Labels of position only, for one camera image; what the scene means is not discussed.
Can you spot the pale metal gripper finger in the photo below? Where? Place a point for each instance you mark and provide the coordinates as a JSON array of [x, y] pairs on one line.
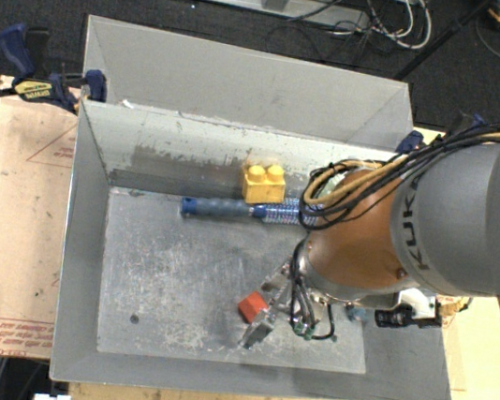
[[258, 331], [271, 283]]

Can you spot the red block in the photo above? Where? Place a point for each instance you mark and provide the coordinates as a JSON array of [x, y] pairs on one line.
[[252, 306]]

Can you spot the grey metal bin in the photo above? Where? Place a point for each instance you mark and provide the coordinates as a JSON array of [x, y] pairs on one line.
[[181, 273]]

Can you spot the yellow toy brick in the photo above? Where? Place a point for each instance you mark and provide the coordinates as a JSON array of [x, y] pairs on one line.
[[264, 188]]

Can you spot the brown cardboard board red print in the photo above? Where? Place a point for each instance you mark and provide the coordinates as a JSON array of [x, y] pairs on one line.
[[18, 222]]

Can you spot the black cylinder on white bracket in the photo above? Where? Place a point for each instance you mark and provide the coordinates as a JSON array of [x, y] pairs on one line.
[[393, 319]]

